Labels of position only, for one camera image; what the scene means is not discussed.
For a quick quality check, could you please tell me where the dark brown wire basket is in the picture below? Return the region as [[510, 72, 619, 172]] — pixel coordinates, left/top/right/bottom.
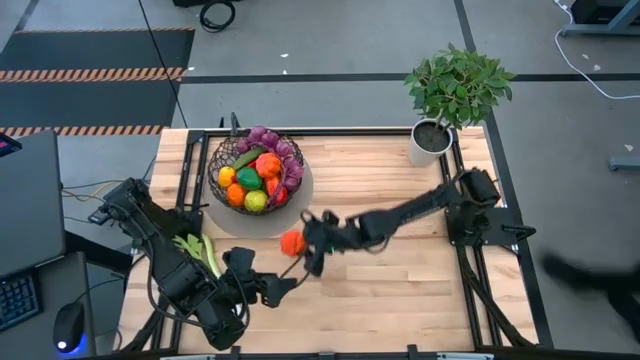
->
[[207, 127, 305, 217]]

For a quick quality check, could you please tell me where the person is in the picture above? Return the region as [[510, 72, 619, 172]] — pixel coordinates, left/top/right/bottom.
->
[[542, 252, 640, 344]]

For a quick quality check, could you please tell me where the round grey mat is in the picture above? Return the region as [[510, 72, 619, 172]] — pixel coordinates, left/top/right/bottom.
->
[[205, 164, 315, 240]]

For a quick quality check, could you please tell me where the green lime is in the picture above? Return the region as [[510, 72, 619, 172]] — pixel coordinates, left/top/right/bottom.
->
[[235, 166, 264, 192]]

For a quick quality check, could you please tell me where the dark furniture with grey legs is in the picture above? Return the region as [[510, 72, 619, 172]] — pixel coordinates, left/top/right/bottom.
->
[[559, 0, 640, 37]]

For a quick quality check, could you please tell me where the grey furniture foot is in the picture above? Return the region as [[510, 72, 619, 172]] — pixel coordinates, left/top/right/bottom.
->
[[607, 154, 640, 172]]

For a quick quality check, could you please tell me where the small lit screen device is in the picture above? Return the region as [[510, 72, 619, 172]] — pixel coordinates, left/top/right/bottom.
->
[[0, 132, 24, 159]]

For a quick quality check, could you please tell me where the black computer mouse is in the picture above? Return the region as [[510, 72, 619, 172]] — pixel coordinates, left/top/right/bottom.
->
[[52, 301, 86, 354]]

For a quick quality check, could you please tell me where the white floor cable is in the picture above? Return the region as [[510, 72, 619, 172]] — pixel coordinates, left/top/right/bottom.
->
[[552, 0, 640, 101]]

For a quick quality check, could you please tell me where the black side desk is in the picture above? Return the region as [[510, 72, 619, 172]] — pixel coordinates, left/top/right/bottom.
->
[[0, 252, 99, 360]]

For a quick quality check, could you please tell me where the light green cucumber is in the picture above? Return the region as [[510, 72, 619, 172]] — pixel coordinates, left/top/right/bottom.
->
[[229, 145, 267, 172]]

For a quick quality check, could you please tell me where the round orange fruit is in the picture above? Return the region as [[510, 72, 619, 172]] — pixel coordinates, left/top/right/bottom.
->
[[225, 182, 249, 209]]

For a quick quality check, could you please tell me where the black aluminium table frame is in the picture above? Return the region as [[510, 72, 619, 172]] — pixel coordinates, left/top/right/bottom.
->
[[119, 127, 540, 360]]

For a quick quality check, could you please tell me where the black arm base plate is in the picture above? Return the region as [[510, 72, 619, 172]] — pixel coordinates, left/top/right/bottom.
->
[[444, 204, 537, 249]]

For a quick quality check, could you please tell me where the green leafy plant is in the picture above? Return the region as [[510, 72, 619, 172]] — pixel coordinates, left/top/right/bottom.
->
[[402, 42, 517, 132]]

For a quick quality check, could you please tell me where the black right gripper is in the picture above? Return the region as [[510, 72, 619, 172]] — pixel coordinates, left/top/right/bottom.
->
[[301, 209, 374, 277]]

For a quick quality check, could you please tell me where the orange toy pumpkin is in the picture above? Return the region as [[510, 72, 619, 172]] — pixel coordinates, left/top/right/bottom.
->
[[279, 230, 308, 258], [254, 151, 283, 180]]

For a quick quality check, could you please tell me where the pale green celery bunch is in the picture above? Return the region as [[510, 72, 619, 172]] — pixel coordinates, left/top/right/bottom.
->
[[171, 231, 224, 279]]

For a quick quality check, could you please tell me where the black hazard-striped floor mat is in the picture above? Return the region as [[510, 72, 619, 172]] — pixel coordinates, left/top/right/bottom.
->
[[0, 27, 196, 139]]

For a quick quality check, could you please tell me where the coiled black cable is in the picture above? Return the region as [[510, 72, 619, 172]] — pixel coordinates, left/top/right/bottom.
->
[[198, 0, 237, 34]]

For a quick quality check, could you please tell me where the white plant pot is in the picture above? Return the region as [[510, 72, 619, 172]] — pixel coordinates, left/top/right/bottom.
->
[[408, 118, 455, 169]]

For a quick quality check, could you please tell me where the black backlit keyboard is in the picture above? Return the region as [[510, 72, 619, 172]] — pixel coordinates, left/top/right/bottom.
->
[[0, 272, 44, 334]]

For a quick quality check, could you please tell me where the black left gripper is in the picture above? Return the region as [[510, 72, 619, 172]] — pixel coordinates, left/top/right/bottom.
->
[[223, 246, 299, 307]]

